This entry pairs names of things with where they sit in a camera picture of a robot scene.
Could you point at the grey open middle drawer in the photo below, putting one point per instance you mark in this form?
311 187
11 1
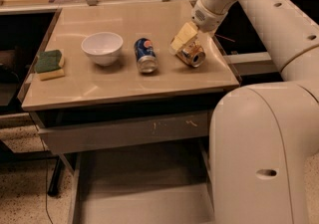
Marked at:
157 183

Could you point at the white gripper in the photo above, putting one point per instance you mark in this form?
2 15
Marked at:
206 19

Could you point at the blue Pepsi can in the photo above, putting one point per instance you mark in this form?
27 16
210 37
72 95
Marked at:
147 61

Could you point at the white bowl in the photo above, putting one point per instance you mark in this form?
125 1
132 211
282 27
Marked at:
103 48

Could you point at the grey drawer cabinet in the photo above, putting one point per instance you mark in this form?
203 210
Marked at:
91 93

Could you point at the grey top drawer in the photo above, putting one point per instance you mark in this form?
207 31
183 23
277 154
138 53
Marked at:
126 132

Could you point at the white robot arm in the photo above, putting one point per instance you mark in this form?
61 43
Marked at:
261 135

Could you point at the orange crushed soda can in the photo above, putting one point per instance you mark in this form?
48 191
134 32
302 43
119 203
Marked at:
192 55

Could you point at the green and yellow sponge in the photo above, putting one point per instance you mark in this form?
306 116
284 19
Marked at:
50 65

